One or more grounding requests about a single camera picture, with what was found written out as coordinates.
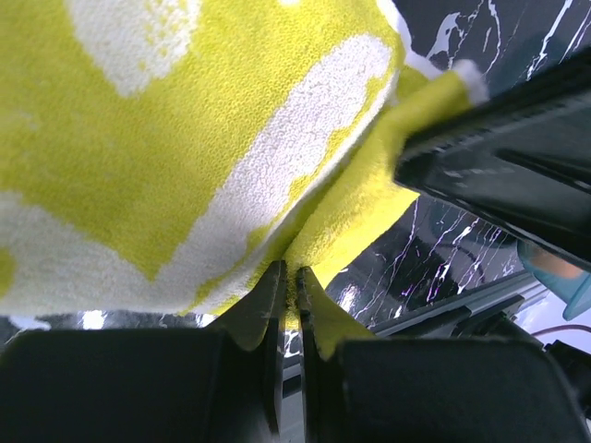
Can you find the blue translucent plastic tray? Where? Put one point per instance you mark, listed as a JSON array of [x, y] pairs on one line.
[[575, 293]]

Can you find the yellow patterned towel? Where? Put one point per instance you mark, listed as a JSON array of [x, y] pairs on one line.
[[157, 156]]

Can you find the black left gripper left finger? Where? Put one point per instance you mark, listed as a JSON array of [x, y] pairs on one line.
[[220, 383]]

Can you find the orange polka dot towel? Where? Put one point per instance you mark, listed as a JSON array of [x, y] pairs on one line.
[[556, 266]]

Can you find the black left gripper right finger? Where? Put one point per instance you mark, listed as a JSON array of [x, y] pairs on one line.
[[358, 387]]

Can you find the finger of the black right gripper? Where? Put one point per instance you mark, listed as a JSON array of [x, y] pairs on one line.
[[520, 161]]

